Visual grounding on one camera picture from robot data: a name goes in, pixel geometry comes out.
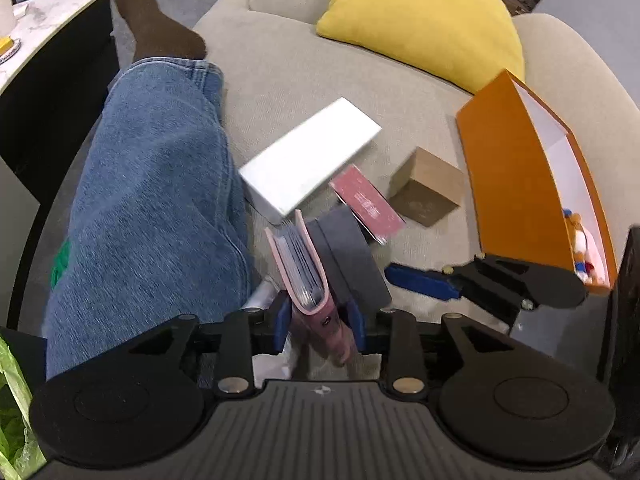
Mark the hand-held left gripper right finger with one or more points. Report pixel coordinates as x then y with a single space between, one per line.
357 327

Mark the green plastic bag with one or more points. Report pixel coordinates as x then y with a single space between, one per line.
15 410

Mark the pink card wallet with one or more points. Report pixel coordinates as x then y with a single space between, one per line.
305 270

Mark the small yellow object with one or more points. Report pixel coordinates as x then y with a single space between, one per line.
5 44

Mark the brown dog plush toy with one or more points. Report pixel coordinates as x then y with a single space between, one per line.
580 240

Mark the gold cube box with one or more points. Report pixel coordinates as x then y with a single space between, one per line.
425 195

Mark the white lotion tube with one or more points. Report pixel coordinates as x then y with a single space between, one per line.
260 297

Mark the brown sock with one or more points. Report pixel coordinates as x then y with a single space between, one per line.
160 35

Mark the orange cardboard box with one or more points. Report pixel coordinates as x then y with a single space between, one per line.
505 180

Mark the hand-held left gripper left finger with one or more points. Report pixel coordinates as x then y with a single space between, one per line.
282 325

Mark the yellow pillow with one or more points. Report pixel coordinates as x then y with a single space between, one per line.
425 15

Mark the beige fabric sofa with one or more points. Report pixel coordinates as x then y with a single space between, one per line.
280 60

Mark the dark grey box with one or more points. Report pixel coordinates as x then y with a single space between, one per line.
350 255

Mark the white cup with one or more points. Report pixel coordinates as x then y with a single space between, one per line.
6 10

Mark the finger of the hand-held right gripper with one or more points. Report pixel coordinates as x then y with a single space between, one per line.
425 282

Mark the white box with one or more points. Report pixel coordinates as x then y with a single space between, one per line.
305 160

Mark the red and black small box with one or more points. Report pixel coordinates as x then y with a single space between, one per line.
370 205

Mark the person's left leg in jeans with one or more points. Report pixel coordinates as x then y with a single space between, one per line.
150 200

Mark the marble top coffee table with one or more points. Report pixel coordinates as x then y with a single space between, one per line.
50 15

